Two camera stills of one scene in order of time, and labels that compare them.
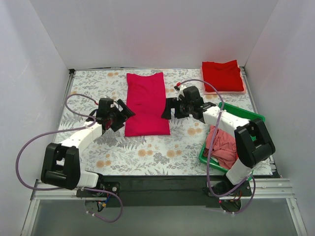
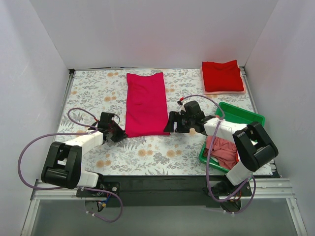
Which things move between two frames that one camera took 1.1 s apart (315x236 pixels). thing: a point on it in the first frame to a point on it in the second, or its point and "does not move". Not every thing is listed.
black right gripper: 173,108 to 175,122
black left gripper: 120,117 to 117,134
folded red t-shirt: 224,76 does not move
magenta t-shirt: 146,97 does not move
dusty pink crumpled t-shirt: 224,149 does not move
